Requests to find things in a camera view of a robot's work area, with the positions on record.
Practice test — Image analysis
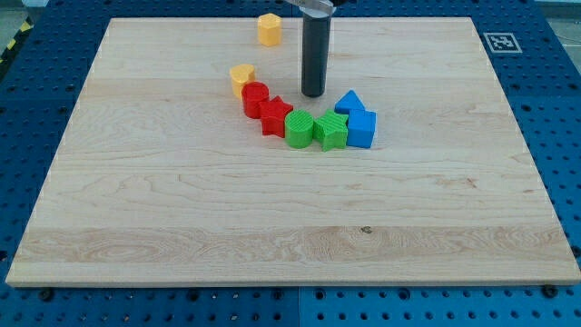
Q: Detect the wooden board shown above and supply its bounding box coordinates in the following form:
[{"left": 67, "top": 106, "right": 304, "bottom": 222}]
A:
[{"left": 6, "top": 17, "right": 580, "bottom": 287}]

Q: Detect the yellow hexagon block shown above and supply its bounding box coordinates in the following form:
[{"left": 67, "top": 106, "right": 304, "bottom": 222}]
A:
[{"left": 257, "top": 13, "right": 282, "bottom": 46}]

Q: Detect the yellow heart block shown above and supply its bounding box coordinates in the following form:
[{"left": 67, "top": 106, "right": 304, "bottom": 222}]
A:
[{"left": 229, "top": 64, "right": 256, "bottom": 99}]

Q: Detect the yellow black hazard tape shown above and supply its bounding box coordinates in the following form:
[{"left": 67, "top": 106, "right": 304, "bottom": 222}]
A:
[{"left": 1, "top": 16, "right": 34, "bottom": 65}]

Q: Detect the white fiducial marker tag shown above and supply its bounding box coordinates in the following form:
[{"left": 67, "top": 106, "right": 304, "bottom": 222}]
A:
[{"left": 484, "top": 32, "right": 522, "bottom": 54}]

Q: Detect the blue triangle block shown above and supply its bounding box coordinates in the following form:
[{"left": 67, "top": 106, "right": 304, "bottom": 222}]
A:
[{"left": 334, "top": 90, "right": 366, "bottom": 114}]

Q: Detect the green cylinder block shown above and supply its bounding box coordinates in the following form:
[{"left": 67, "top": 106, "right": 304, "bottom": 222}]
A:
[{"left": 284, "top": 110, "right": 314, "bottom": 149}]

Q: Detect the blue cube block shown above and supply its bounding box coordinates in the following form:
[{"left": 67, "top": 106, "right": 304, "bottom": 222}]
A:
[{"left": 347, "top": 110, "right": 377, "bottom": 148}]

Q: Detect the red cylinder block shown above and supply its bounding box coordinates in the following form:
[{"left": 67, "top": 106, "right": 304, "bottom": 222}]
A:
[{"left": 241, "top": 82, "right": 270, "bottom": 119}]

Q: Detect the red star block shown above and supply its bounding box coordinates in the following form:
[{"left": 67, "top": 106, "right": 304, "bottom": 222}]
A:
[{"left": 259, "top": 95, "right": 293, "bottom": 138}]

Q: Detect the green star block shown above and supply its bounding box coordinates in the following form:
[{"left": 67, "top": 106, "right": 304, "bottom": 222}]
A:
[{"left": 313, "top": 109, "right": 349, "bottom": 152}]

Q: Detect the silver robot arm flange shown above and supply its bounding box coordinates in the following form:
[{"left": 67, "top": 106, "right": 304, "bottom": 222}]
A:
[{"left": 285, "top": 0, "right": 335, "bottom": 16}]

